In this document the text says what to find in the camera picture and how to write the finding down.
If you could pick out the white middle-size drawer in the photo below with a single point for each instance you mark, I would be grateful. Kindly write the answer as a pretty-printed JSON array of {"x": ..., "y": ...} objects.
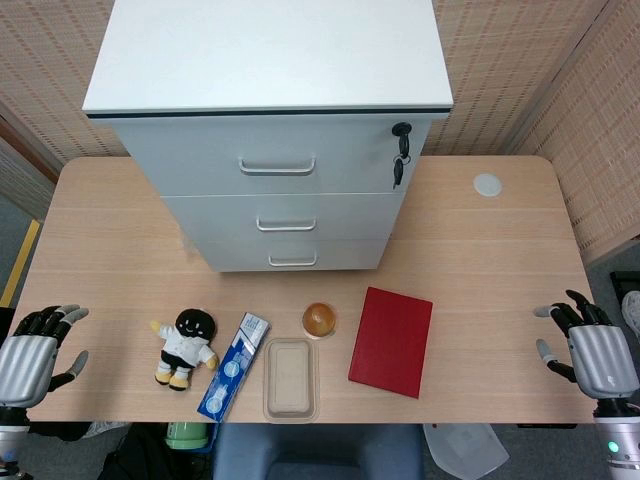
[{"x": 350, "y": 217}]

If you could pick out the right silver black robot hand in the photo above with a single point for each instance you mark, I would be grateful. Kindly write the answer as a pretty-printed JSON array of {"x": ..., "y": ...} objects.
[{"x": 602, "y": 357}]

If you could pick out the green bottle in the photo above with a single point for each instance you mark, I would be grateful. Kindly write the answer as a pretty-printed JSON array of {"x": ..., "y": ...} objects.
[{"x": 186, "y": 435}]

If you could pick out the white drawer with lock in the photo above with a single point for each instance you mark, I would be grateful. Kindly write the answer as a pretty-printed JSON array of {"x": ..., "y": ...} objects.
[{"x": 200, "y": 155}]

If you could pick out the blue chair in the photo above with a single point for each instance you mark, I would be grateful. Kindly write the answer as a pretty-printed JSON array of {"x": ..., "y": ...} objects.
[{"x": 315, "y": 450}]

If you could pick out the blue white toothpaste box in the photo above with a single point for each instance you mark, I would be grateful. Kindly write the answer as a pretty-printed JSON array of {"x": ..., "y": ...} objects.
[{"x": 235, "y": 365}]

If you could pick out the black key in lock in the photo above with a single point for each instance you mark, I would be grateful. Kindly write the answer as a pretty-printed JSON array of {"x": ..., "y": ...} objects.
[{"x": 403, "y": 137}]

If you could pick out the translucent white plastic bin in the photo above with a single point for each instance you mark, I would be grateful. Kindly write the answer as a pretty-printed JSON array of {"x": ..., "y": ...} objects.
[{"x": 465, "y": 450}]

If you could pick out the clear plastic container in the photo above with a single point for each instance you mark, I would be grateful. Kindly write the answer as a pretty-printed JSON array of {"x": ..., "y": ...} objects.
[{"x": 291, "y": 377}]

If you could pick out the black hanging key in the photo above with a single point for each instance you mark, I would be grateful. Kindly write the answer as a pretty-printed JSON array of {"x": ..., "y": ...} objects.
[{"x": 398, "y": 172}]

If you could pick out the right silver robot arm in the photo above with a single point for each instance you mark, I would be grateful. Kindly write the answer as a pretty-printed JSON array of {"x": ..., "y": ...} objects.
[{"x": 622, "y": 440}]

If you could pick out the red hardcover book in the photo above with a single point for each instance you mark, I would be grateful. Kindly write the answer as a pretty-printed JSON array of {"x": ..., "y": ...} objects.
[{"x": 392, "y": 342}]

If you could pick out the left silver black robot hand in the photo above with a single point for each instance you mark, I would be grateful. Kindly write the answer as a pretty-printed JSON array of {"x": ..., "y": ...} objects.
[{"x": 27, "y": 360}]

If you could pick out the white shoe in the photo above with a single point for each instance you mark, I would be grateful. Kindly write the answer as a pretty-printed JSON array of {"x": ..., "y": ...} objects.
[{"x": 632, "y": 310}]

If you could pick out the white drawer cabinet body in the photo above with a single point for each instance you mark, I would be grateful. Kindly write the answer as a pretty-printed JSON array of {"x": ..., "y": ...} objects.
[{"x": 270, "y": 55}]

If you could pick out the black-headed plush doll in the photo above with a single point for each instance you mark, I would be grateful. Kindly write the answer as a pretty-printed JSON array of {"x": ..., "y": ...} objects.
[{"x": 185, "y": 345}]

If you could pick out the white shallow drawer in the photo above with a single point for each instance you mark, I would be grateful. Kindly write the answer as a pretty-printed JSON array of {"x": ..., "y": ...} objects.
[{"x": 350, "y": 255}]

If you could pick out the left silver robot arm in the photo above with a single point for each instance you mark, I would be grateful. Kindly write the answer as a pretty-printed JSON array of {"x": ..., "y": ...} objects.
[{"x": 10, "y": 440}]

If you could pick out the orange jelly cup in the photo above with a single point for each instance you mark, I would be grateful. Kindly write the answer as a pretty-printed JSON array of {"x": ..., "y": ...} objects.
[{"x": 319, "y": 320}]

